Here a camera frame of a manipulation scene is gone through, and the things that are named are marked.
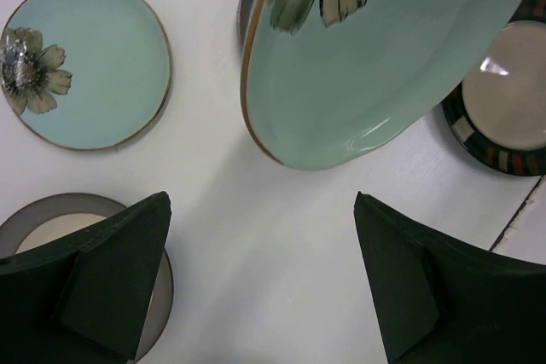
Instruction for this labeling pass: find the large teal flower plate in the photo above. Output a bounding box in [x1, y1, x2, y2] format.
[240, 0, 521, 170]

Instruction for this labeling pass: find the white front cover board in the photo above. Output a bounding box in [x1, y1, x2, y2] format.
[491, 176, 545, 265]

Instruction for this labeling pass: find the black patterned rim plate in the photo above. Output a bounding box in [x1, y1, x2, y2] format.
[442, 0, 545, 176]

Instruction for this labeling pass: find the small teal flower plate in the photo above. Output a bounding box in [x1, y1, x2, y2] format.
[1, 0, 172, 152]

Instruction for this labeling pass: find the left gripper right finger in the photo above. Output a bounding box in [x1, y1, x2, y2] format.
[354, 194, 545, 363]

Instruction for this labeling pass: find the left grey rim cream plate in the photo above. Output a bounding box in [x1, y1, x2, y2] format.
[1, 193, 174, 362]

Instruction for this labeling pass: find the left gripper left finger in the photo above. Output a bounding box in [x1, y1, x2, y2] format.
[1, 192, 171, 363]

